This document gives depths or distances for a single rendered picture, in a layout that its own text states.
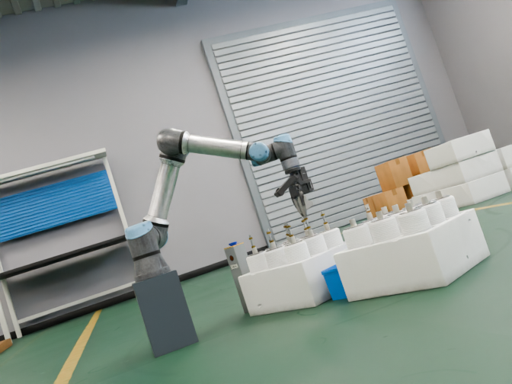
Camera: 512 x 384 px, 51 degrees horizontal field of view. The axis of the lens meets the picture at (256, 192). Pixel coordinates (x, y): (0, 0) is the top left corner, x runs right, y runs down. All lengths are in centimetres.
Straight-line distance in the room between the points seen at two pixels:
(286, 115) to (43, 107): 325
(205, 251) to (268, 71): 270
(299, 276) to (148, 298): 60
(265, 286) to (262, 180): 517
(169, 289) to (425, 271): 99
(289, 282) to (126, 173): 527
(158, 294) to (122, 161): 518
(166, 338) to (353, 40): 684
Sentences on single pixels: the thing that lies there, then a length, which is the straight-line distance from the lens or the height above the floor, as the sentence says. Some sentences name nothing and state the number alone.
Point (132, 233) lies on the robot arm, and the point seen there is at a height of 49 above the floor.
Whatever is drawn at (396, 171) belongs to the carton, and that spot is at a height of 47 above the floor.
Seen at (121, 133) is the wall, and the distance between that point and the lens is 736.
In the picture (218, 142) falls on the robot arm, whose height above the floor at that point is 74.
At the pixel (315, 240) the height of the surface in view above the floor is 23.
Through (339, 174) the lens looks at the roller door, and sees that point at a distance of 777.
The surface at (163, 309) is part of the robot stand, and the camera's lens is 220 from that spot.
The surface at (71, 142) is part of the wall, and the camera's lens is 735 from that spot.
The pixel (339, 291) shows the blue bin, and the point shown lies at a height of 3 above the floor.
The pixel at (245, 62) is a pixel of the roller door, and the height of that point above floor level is 262.
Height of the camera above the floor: 36
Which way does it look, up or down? 4 degrees up
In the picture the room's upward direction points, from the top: 18 degrees counter-clockwise
